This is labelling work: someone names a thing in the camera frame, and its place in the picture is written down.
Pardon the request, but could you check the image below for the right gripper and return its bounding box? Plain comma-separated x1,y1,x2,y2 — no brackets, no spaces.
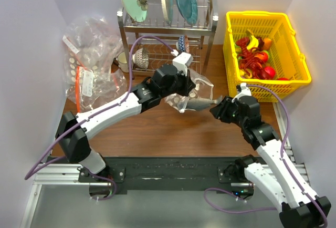
209,95,247,128

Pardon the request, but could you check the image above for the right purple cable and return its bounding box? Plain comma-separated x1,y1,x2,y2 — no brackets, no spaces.
204,83,329,228

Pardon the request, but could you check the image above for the purple cable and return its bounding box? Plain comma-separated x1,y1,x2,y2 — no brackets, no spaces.
204,83,329,228
24,35,179,181

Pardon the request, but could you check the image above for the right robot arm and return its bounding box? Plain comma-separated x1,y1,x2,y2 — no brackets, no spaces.
210,96,331,227

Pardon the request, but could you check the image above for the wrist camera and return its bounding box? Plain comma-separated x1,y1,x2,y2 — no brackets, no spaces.
234,82,251,100
172,52,193,75

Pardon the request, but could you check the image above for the aluminium frame rail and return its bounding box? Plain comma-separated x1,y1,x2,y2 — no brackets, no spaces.
19,130,321,228

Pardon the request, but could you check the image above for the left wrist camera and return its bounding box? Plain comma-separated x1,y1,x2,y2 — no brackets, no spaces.
172,52,193,75

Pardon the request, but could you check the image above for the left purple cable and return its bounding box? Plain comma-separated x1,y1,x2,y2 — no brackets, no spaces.
24,35,179,181

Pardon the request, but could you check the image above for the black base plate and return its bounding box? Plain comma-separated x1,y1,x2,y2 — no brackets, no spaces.
78,156,266,196

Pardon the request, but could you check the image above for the metal dish rack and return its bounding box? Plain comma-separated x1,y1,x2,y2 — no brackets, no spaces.
117,0,219,75

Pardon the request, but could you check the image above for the cream enamel mug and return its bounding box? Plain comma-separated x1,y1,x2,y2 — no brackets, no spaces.
116,52,129,73

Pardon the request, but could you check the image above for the grey patterned bowl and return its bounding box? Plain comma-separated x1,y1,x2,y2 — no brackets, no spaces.
132,48,149,69

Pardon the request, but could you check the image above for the orange zipper bag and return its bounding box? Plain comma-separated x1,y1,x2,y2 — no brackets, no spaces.
66,67,128,113

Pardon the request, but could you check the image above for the yellow toy banana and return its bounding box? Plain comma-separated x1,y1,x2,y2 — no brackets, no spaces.
246,29,259,50

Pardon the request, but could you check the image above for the red toy lobster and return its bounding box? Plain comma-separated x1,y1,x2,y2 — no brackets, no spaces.
235,37,264,79

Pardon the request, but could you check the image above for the pile of clear bags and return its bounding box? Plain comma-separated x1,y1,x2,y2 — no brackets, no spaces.
62,14,123,86

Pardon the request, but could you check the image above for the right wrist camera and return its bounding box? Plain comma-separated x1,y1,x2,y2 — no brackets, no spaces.
234,82,251,100

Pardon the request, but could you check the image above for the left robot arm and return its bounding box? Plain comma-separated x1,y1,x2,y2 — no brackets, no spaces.
56,64,195,182

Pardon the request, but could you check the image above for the red toy apple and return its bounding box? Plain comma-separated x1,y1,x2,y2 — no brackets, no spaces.
264,66,276,79

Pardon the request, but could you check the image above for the clear zip top bag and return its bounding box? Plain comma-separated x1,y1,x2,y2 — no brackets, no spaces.
164,69,214,113

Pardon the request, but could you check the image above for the grey toy fish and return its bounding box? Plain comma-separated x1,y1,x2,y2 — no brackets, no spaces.
177,96,223,112

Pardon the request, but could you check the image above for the orange toy fruit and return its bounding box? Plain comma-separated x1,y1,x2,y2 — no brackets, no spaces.
263,38,272,50

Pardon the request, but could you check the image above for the yellow plastic basket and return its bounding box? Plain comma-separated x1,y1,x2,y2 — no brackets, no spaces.
223,11,311,102

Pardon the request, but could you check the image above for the blue patterned bowl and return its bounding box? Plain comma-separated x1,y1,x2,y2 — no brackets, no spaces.
176,35,190,53

